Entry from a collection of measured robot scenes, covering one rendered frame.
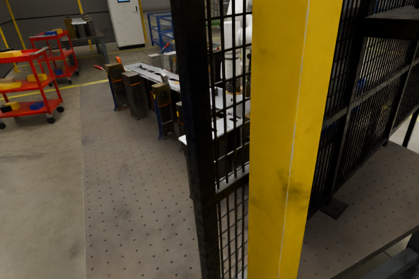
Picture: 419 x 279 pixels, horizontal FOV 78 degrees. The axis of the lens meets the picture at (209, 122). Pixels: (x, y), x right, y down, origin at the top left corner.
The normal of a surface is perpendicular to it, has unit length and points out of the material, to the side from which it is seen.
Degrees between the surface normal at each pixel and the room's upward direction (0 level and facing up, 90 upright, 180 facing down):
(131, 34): 90
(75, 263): 0
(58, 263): 0
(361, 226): 0
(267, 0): 90
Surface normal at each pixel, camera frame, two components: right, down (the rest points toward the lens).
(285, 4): -0.76, 0.34
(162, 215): -0.06, -0.88
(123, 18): 0.42, 0.40
